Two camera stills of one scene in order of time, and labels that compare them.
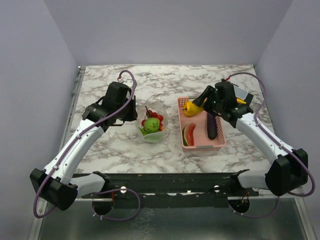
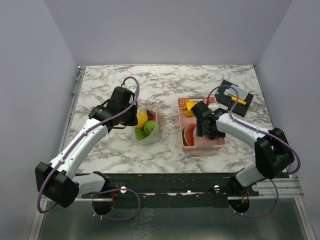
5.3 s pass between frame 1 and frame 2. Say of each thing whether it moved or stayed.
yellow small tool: stayed
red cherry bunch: moved
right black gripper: moved
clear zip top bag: moved
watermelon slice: stayed
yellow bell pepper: stayed
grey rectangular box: stayed
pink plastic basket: stayed
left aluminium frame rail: stayed
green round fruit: moved
